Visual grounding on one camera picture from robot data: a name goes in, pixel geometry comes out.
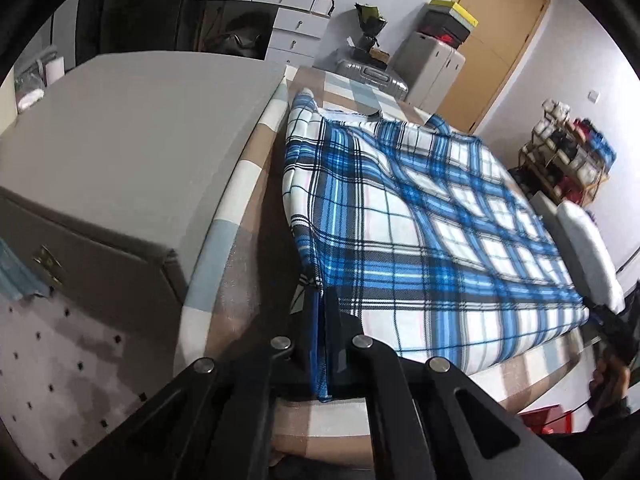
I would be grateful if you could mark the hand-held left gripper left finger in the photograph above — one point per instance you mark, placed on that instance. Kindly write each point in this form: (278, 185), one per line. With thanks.
(314, 355)

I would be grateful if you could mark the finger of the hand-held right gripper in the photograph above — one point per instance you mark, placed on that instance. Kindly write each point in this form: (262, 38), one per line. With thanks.
(600, 315)

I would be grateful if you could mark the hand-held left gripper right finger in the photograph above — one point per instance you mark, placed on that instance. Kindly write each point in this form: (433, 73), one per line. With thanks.
(342, 350)

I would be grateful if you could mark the blue plaid shirt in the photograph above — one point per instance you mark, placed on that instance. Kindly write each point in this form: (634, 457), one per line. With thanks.
(425, 235)

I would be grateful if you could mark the person's right hand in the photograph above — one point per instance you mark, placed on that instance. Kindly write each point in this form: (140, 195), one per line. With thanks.
(610, 377)

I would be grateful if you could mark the white pillow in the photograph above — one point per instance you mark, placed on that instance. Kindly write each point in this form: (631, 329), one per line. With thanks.
(590, 250)

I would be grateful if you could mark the red container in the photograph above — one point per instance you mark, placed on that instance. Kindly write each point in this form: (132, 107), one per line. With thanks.
(540, 417)

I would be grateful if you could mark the wooden shoe rack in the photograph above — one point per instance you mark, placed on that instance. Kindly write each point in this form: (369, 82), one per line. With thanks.
(592, 187)

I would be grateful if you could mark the checkered blanket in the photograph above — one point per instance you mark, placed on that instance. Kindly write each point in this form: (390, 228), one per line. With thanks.
(235, 240)

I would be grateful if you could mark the silver suitcase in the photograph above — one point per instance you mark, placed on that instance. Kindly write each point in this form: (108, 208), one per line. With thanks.
(370, 75)

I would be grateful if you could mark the wooden door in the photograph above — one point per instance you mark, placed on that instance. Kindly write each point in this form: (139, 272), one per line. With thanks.
(500, 45)

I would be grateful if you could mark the large grey box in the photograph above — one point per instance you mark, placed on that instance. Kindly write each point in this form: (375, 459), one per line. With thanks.
(125, 135)

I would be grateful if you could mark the small brown box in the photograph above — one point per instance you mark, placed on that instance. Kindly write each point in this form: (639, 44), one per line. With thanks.
(381, 56)

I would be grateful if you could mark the white cabinet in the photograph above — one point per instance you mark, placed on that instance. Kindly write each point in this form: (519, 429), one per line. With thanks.
(430, 65)

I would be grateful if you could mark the small black box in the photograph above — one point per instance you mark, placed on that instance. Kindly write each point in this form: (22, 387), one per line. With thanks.
(361, 51)

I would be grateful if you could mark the white desk with drawers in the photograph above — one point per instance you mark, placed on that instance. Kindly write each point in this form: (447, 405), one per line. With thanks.
(295, 25)

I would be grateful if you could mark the dark flower bouquet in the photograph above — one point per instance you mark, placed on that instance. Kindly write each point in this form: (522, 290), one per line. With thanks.
(370, 20)

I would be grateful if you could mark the yellow lid shoe box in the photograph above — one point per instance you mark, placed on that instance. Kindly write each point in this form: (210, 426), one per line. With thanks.
(455, 11)

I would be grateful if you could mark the black wardrobe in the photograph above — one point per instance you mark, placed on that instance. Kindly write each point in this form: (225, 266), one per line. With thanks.
(135, 10)

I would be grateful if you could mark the clear plastic bag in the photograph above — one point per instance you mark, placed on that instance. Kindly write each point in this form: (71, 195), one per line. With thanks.
(32, 85)

